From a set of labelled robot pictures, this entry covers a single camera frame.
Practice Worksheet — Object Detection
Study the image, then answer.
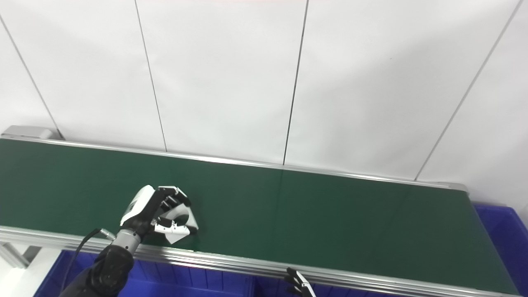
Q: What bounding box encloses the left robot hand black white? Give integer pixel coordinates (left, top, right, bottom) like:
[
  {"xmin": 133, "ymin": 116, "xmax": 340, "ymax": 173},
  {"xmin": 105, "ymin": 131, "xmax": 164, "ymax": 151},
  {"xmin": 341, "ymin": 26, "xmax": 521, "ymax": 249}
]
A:
[{"xmin": 120, "ymin": 185, "xmax": 199, "ymax": 239}]

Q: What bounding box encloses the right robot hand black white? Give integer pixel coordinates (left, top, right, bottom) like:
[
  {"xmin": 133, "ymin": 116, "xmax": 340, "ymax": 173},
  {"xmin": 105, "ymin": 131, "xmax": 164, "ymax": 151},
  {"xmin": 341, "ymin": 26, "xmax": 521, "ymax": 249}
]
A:
[{"xmin": 285, "ymin": 267, "xmax": 317, "ymax": 297}]

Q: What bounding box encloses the white square ring part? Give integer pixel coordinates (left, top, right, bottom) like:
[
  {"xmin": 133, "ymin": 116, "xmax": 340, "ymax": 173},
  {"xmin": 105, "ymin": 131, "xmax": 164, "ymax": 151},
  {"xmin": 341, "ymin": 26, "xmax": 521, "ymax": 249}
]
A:
[{"xmin": 159, "ymin": 188, "xmax": 199, "ymax": 245}]

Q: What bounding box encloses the blue plastic bin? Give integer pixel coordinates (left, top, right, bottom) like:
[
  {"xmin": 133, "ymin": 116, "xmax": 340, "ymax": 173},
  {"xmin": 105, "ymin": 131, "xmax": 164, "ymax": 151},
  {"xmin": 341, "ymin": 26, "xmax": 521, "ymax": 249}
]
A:
[
  {"xmin": 474, "ymin": 204, "xmax": 528, "ymax": 297},
  {"xmin": 33, "ymin": 250, "xmax": 254, "ymax": 297}
]

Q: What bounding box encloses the aluminium conveyor leg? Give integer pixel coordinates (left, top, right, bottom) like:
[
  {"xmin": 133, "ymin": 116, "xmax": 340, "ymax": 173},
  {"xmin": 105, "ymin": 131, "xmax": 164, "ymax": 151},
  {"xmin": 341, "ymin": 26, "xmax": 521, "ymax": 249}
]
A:
[{"xmin": 0, "ymin": 243, "xmax": 42, "ymax": 269}]

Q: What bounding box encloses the grey conveyor end housing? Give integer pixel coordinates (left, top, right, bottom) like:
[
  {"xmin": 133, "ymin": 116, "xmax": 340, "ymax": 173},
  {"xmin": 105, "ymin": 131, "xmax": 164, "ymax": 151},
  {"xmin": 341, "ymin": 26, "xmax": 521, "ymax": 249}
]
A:
[{"xmin": 1, "ymin": 125, "xmax": 62, "ymax": 141}]

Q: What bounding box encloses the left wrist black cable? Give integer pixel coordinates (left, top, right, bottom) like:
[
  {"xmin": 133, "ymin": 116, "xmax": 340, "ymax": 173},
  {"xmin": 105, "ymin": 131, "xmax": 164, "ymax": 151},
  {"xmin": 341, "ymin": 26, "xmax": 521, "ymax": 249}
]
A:
[{"xmin": 62, "ymin": 228, "xmax": 116, "ymax": 289}]

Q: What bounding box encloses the green conveyor belt aluminium frame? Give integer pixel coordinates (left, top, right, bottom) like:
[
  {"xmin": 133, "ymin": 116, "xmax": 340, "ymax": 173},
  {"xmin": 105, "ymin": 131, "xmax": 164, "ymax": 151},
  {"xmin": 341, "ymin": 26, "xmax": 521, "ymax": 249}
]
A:
[{"xmin": 0, "ymin": 134, "xmax": 520, "ymax": 297}]

